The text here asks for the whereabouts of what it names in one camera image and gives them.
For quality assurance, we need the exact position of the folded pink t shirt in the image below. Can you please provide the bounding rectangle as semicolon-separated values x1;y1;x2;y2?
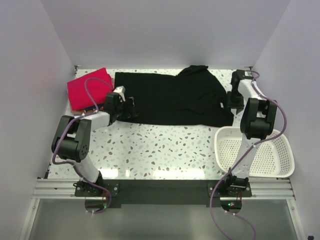
66;67;116;111

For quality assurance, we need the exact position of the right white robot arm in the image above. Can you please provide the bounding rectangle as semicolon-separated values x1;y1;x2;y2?
226;69;277;179

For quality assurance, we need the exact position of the folded orange t shirt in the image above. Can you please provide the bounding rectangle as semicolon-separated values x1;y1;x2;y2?
68;104;97;116

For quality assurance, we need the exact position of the white perforated plastic basket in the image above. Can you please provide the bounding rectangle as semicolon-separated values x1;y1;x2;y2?
214;126;295;178

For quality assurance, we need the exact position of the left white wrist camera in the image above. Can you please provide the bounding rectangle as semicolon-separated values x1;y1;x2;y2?
113;86;126;102

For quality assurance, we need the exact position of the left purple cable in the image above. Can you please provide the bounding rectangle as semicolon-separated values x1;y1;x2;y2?
51;77;118;213

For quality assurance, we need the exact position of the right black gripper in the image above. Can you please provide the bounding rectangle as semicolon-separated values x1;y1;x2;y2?
226;89;245;114

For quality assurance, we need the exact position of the purple cable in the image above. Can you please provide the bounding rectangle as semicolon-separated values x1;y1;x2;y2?
208;70;288;240
51;77;118;213

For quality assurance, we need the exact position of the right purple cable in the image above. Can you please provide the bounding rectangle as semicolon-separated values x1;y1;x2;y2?
208;70;288;240

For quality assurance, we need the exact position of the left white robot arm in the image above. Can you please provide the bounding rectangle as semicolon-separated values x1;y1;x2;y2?
51;88;138;196

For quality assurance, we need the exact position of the black t shirt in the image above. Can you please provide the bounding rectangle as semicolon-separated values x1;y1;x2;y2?
114;65;234;128

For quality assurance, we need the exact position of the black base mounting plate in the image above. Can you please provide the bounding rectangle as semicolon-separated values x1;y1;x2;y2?
74;178;253;210

